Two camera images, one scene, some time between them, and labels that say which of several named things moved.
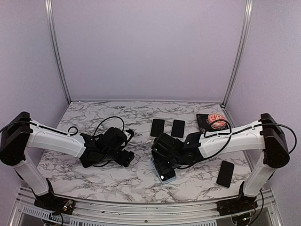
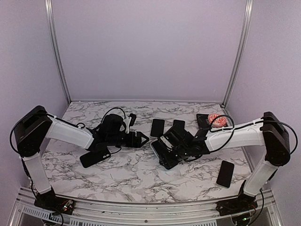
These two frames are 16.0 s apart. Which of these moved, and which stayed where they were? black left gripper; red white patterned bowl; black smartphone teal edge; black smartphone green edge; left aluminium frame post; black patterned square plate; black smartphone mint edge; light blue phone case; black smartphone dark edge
Moved: black smartphone mint edge; light blue phone case; black left gripper
Stayed: red white patterned bowl; black smartphone teal edge; black smartphone green edge; black patterned square plate; black smartphone dark edge; left aluminium frame post
